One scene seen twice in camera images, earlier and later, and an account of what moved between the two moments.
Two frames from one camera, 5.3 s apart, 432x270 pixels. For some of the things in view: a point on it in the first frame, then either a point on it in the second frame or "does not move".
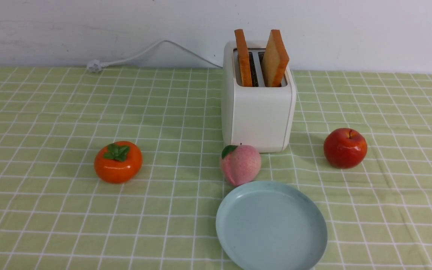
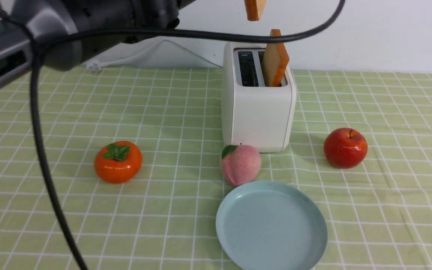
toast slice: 243,56 -> 254,9
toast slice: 275,58 does not move
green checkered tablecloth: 40,204 does not move
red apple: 345,148 does not move
